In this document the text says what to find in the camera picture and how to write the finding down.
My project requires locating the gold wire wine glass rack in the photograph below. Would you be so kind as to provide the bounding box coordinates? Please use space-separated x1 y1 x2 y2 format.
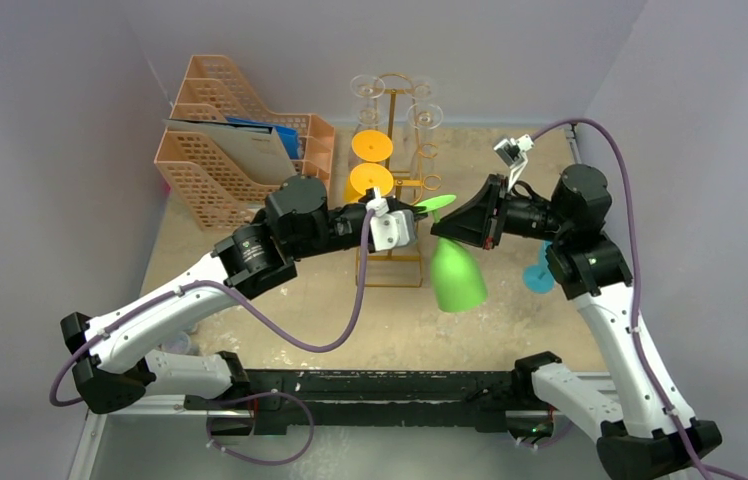
354 72 443 289

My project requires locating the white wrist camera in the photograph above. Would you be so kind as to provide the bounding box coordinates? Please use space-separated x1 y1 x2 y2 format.
493 134 534 191
362 187 423 253

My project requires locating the yellow plastic goblet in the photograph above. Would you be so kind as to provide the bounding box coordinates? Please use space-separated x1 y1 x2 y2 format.
347 129 394 171
343 162 395 203

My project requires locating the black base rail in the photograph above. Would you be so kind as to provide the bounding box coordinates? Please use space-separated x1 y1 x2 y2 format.
184 369 562 441

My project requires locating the peach plastic file organizer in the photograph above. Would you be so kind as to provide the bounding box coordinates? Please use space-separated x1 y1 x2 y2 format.
154 54 335 230

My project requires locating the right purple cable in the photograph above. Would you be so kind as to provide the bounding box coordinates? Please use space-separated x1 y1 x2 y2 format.
531 118 748 480

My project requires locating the green plastic goblet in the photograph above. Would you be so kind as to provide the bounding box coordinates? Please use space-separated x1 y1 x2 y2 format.
416 193 489 314

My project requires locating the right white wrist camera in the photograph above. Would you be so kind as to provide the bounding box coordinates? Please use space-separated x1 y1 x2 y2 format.
493 134 534 191

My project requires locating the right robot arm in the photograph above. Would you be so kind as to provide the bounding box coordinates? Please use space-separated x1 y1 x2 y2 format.
431 165 722 479

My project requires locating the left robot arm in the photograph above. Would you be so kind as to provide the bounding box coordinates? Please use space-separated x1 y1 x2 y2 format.
59 175 427 414

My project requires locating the grey paper folder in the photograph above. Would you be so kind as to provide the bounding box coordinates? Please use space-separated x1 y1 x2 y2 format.
164 119 297 185

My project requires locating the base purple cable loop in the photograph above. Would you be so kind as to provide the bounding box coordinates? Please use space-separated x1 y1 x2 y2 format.
206 390 316 466

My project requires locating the blue plastic goblet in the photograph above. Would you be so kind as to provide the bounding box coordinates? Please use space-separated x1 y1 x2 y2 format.
522 241 555 294

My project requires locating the blue folder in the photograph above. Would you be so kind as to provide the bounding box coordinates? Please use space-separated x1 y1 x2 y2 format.
224 117 301 162

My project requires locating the small clear plastic cup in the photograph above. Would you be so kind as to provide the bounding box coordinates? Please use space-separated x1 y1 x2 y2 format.
159 332 194 355

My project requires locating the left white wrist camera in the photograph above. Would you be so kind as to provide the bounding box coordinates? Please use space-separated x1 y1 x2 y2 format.
362 187 423 253

